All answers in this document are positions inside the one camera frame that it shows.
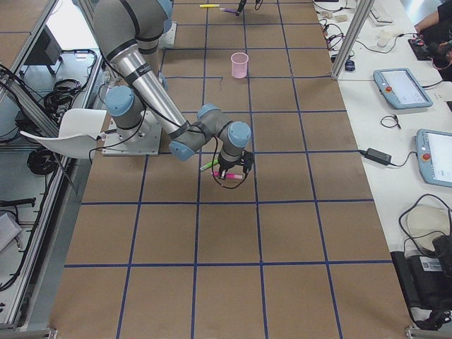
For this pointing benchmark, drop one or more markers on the yellow highlighter pen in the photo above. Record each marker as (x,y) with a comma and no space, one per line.
(209,5)

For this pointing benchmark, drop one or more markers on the purple marker pen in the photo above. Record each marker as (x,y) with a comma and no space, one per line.
(229,10)

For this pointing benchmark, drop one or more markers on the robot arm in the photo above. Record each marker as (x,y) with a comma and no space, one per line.
(128,33)

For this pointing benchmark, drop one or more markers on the pink marker pen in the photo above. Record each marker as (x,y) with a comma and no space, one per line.
(230,175)

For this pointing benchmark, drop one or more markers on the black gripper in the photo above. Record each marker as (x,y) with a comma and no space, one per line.
(224,167)

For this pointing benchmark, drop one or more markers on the green highlighter pen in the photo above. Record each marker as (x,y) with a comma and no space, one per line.
(208,165)

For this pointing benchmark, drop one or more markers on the aluminium frame post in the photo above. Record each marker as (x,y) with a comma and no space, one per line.
(356,24)

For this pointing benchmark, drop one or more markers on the pink mesh cup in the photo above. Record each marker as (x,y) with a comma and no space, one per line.
(239,67)

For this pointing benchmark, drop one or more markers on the black power adapter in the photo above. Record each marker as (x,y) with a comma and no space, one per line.
(376,156)

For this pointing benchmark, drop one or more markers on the teach pendant tablet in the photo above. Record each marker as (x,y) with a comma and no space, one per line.
(434,156)
(401,89)

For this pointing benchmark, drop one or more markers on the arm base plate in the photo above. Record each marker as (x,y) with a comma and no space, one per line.
(167,39)
(144,140)

